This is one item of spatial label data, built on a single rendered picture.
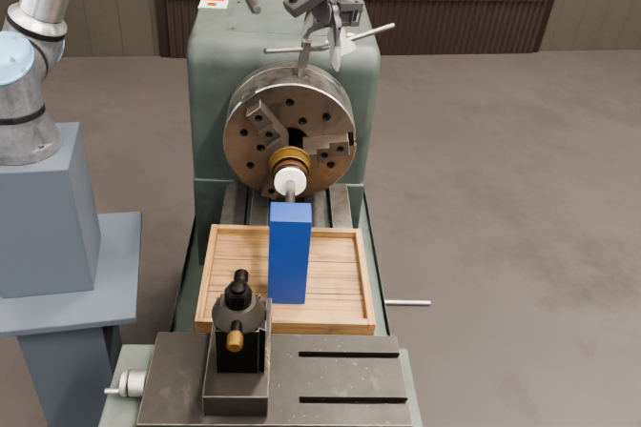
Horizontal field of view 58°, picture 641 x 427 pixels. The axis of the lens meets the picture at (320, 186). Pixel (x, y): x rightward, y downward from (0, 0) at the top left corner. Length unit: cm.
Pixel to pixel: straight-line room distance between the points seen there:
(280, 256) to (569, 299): 187
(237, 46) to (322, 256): 55
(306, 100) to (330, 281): 41
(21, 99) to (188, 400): 67
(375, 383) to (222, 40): 88
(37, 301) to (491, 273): 194
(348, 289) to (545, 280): 168
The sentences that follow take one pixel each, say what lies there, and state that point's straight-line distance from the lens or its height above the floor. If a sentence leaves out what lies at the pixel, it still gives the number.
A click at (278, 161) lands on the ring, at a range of 124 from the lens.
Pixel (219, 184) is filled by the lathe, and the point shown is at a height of 85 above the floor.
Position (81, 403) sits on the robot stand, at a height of 31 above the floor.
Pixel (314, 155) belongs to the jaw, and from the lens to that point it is 128.
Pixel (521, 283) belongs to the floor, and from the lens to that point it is 278.
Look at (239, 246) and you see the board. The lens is 136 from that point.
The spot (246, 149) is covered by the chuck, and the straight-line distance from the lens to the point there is 137.
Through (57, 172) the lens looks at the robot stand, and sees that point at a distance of 129.
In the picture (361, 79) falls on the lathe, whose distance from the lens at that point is 146.
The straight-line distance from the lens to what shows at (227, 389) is 94.
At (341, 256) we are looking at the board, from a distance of 135.
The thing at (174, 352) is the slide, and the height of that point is 97.
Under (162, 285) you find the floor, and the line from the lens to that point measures 254.
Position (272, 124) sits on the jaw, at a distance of 127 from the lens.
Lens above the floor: 179
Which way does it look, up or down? 36 degrees down
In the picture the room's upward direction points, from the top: 5 degrees clockwise
